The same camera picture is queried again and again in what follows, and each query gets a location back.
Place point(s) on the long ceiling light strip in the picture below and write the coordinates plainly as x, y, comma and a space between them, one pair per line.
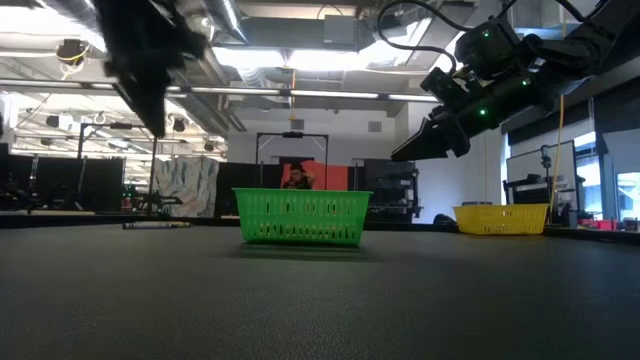
330, 93

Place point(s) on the green plastic basket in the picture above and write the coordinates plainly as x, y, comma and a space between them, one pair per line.
302, 217

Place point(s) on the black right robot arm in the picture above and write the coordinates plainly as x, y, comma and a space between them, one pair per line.
590, 40

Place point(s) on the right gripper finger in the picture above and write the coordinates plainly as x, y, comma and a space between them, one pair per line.
440, 137

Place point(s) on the black rig frame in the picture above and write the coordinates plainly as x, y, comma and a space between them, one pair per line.
292, 134
120, 126

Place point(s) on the black equipment rack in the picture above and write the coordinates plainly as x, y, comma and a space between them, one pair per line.
390, 187

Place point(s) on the silver ventilation duct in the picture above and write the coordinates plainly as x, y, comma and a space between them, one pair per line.
225, 20

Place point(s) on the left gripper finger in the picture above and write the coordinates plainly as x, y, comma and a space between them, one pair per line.
150, 105

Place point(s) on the white board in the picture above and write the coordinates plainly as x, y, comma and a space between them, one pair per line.
525, 165

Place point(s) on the pink box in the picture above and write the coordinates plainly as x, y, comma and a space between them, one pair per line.
597, 224

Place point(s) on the black rounded bag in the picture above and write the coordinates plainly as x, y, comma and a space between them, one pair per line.
444, 221

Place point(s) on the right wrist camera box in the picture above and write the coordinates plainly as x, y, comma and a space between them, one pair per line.
442, 87

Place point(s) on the yellow plastic basket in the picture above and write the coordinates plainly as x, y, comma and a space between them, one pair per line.
500, 220

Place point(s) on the orange partition panel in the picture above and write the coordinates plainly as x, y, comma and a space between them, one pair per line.
332, 175

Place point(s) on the orange crayon far left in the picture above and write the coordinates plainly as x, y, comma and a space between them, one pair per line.
155, 225

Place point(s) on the grey ceiling box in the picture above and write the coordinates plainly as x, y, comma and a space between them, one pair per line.
340, 30

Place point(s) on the black partition panel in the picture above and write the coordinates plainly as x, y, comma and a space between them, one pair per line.
100, 182
227, 190

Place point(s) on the grey patterned sheet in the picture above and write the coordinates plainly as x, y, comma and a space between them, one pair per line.
185, 185

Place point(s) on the person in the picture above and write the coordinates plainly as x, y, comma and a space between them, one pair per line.
298, 176

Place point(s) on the black round ceiling fixture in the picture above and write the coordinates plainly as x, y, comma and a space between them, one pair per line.
70, 52

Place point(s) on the grey wall vent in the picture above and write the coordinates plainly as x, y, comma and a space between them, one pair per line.
375, 126
297, 124

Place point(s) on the small black tripod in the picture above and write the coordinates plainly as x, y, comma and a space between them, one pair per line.
546, 162

